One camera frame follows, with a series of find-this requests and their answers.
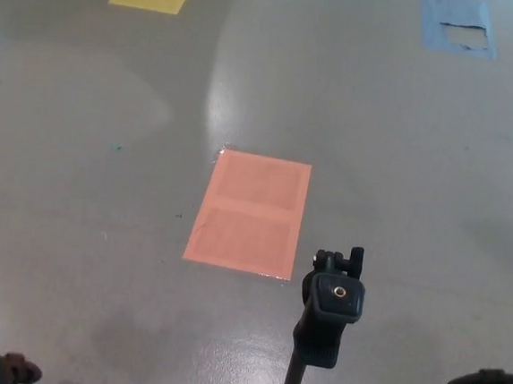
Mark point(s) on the torn blue floor sheet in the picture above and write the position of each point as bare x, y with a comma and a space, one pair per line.
433, 23

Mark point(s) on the black phone stand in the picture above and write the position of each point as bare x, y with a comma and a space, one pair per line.
322, 332

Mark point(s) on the orange floor sheet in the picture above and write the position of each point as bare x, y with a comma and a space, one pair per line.
250, 214

